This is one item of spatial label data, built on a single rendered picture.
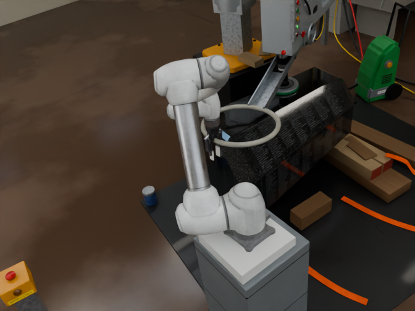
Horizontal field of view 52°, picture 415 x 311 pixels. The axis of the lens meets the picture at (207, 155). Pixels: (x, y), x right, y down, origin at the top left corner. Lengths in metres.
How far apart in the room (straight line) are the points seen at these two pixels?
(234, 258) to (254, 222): 0.19
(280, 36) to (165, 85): 1.28
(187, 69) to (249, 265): 0.87
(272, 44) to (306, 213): 1.19
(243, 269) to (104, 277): 1.46
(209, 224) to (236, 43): 2.11
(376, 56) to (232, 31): 1.44
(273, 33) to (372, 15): 3.02
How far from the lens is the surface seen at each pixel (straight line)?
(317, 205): 3.16
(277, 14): 2.82
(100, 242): 3.36
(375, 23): 5.79
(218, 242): 2.01
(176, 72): 1.76
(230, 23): 3.61
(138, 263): 3.14
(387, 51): 4.31
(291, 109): 2.96
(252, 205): 1.83
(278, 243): 1.99
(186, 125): 1.78
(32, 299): 1.97
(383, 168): 3.49
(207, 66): 1.75
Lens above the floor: 2.40
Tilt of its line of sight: 39 degrees down
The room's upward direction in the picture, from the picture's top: 9 degrees counter-clockwise
